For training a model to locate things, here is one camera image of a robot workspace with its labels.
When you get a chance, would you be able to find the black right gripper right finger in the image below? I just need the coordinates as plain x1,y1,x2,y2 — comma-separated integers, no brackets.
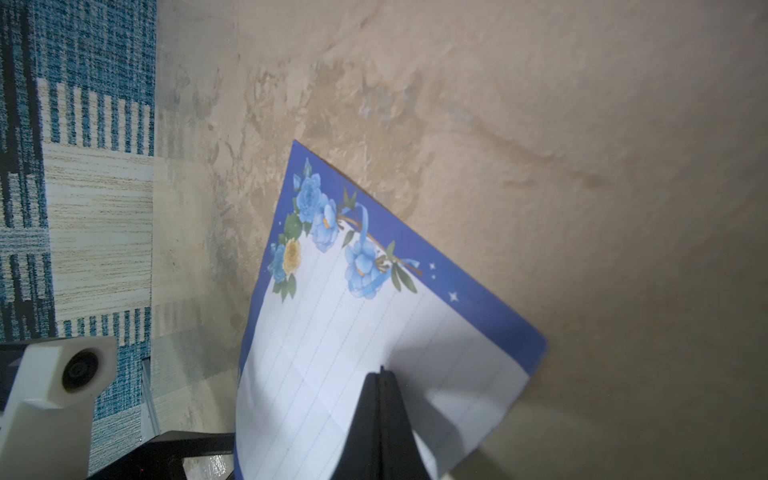
380,368,430,479

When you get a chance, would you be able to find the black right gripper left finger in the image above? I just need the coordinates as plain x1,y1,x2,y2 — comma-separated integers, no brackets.
331,373,381,480

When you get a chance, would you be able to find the blue floral letter paper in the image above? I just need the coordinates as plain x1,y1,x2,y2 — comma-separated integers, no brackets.
235,143,547,479

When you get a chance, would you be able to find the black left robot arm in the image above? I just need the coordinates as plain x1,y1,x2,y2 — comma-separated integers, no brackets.
88,431,235,480

